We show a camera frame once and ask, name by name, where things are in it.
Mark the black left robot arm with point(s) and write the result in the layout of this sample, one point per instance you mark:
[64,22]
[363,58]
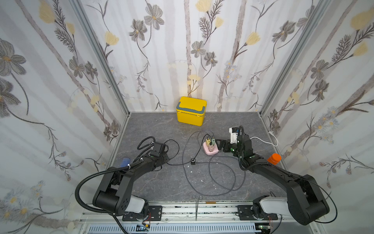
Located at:
[114,193]

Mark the orange bottle cap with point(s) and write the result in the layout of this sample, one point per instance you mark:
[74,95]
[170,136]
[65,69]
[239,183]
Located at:
[274,159]

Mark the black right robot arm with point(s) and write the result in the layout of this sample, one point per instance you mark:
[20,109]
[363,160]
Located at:
[304,200]

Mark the blue transparent bottle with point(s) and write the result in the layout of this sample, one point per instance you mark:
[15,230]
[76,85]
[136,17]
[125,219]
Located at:
[125,162]

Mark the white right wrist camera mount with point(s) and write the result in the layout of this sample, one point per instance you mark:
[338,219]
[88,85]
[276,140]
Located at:
[234,132]

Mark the pink power strip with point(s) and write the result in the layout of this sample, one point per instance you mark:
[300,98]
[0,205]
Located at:
[208,152]

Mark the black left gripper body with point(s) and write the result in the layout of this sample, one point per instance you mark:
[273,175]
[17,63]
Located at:
[164,158]

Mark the yellow plastic storage box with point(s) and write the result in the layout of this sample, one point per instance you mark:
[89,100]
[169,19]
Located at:
[191,111]

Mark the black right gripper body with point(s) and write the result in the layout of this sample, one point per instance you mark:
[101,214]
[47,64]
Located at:
[227,146]

